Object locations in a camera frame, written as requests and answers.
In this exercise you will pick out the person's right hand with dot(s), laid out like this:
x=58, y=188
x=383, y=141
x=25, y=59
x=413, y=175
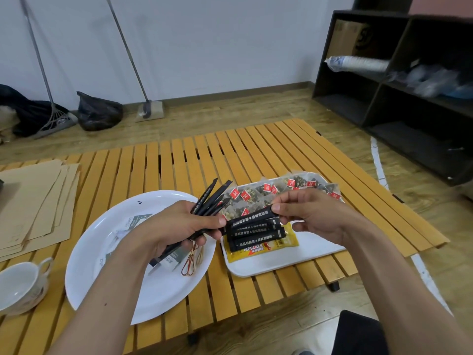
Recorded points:
x=321, y=214

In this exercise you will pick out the person's left hand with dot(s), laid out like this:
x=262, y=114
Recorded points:
x=173, y=225

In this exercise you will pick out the white green sachets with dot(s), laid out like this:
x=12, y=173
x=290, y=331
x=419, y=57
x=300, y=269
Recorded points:
x=138, y=219

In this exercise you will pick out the pile of black coffee sticks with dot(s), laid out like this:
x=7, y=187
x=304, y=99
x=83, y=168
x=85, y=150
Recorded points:
x=207, y=203

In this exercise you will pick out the bunch of tan rubber bands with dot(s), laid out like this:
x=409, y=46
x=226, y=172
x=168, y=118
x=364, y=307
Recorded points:
x=190, y=264

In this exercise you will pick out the white plastic tray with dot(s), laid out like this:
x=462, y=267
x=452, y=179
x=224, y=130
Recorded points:
x=295, y=258

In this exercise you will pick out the row of tea bags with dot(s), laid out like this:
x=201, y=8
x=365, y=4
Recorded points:
x=255, y=194

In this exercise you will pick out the black stick sachets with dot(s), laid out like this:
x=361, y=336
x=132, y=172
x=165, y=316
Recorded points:
x=255, y=240

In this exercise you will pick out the yellow sachet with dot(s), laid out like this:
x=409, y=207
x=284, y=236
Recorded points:
x=258, y=251

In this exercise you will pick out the person's left forearm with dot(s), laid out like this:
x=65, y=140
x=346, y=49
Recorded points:
x=99, y=303

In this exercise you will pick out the person's right forearm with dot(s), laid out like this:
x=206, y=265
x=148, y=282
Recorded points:
x=402, y=292

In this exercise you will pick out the person's black trousers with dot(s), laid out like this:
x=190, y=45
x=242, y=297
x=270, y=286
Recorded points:
x=358, y=334

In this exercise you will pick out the person's right shoe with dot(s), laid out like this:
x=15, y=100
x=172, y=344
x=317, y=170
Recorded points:
x=302, y=352

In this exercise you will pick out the white round bowl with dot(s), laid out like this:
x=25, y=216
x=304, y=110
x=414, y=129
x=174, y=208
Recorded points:
x=111, y=218

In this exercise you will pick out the black table leg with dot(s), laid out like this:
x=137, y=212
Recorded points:
x=333, y=286

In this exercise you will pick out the white floor tape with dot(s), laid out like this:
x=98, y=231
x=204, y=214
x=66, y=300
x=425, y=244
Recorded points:
x=377, y=166

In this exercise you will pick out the black shelf unit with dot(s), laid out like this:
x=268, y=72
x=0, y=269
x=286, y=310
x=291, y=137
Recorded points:
x=406, y=140

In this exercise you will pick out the small black garbage bag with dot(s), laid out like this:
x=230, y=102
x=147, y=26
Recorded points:
x=99, y=112

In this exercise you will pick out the stack of brown envelopes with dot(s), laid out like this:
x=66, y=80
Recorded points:
x=29, y=207

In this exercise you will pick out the sleeve of white paper cups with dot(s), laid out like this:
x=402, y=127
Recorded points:
x=358, y=64

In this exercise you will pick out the white teacup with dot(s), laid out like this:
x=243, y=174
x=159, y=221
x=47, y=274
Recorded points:
x=20, y=284

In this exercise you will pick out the brown cardboard box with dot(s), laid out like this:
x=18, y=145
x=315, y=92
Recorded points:
x=345, y=38

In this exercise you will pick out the large black bag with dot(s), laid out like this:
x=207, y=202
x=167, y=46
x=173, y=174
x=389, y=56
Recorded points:
x=31, y=114

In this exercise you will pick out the pink storage bin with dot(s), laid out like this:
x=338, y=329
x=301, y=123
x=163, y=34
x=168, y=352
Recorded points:
x=441, y=6

